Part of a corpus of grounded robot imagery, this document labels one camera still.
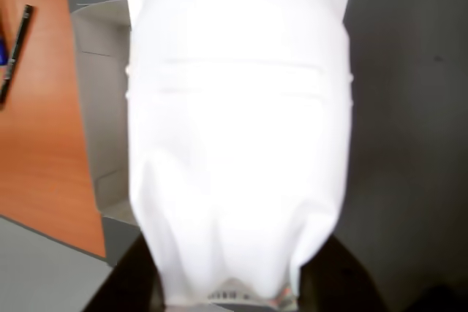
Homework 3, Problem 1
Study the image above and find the gray paper tray box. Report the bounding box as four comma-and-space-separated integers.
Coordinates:
69, 0, 142, 232

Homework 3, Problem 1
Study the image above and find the black pen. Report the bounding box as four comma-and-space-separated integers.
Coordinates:
0, 4, 34, 107

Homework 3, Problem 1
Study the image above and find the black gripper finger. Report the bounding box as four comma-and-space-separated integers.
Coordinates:
299, 235, 394, 312
86, 233, 167, 312

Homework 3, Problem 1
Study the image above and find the white packaged sandwich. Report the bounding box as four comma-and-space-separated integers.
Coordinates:
122, 0, 355, 309

